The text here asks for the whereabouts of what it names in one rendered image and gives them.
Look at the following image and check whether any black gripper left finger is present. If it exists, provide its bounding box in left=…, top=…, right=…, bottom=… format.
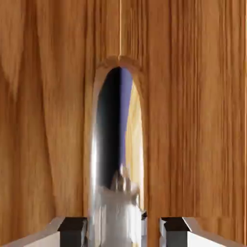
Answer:
left=3, top=216, right=89, bottom=247

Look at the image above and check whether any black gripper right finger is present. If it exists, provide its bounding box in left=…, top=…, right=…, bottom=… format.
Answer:
left=159, top=217, right=243, bottom=247

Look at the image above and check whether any curved shiny metal drawer handle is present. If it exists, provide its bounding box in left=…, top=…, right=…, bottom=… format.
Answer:
left=84, top=55, right=149, bottom=247

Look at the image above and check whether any light wood drawer front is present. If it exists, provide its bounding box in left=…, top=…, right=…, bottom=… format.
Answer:
left=0, top=0, right=247, bottom=247

